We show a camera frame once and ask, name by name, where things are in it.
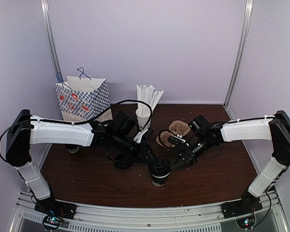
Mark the right aluminium frame post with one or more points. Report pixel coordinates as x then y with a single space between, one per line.
240 52

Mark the black paper cups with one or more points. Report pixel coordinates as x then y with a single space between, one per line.
73 148

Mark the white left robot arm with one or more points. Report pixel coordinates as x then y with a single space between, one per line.
28 130

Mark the black plastic cup lid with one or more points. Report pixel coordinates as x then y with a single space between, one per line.
160 168

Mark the brown cardboard cup carrier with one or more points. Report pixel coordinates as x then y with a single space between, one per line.
175 128

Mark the wrapped white straws bundle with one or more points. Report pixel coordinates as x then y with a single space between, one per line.
149 95

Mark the remaining black lids stack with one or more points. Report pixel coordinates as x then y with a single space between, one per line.
122 162

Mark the left aluminium frame post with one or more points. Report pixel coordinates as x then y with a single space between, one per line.
50 35

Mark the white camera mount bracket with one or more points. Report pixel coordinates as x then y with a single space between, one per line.
140 136

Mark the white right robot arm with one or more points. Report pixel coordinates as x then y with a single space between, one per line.
273 130

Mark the white cup holding straws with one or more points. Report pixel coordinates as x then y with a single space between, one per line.
142 120

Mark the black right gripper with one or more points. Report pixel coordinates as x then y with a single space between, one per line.
187 156

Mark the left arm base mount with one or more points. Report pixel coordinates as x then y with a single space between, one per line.
55 211

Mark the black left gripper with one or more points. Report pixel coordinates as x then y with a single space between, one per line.
142 154

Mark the blue checkered paper bag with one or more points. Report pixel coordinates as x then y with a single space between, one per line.
82 97

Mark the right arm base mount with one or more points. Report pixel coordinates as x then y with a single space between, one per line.
244 214

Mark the aluminium frame post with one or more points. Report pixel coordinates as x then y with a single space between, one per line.
240 52
50 35

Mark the black paper coffee cup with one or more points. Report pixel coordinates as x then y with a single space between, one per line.
159 177

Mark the aluminium front rail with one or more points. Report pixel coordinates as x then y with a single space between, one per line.
200 218

